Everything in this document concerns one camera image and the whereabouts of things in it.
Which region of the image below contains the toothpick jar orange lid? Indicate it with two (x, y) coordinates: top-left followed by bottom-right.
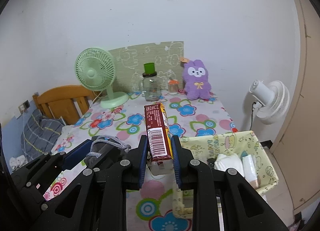
(168, 79), (179, 95)

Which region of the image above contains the floral tablecloth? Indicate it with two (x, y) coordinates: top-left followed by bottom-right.
(51, 92), (237, 230)

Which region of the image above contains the yellow cartoon fabric storage box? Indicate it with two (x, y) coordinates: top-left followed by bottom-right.
(172, 130), (279, 219)

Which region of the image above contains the purple plush bunny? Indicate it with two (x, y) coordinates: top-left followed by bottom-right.
(182, 60), (212, 100)

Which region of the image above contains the white tissue pack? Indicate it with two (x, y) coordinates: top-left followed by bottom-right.
(214, 154), (245, 177)

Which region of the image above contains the crumpled white cloth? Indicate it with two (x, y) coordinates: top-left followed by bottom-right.
(9, 155), (28, 171)

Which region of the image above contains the glass mason jar mug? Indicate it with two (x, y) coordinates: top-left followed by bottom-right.
(140, 72), (161, 101)

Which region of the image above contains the wooden bed headboard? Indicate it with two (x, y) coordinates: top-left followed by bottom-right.
(33, 85), (98, 125)

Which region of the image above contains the red snack box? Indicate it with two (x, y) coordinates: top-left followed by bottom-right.
(144, 103), (173, 161)

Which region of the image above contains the green cup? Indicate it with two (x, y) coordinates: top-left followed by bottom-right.
(144, 62), (156, 74)

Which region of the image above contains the wall power socket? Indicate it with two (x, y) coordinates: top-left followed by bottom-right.
(18, 100), (30, 113)

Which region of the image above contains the white standing fan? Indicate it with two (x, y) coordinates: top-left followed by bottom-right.
(249, 80), (290, 130)

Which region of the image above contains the grey plaid pillow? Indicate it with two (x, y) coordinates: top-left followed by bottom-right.
(21, 109), (66, 162)

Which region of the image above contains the green desk fan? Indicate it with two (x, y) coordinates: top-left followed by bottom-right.
(74, 48), (129, 108)

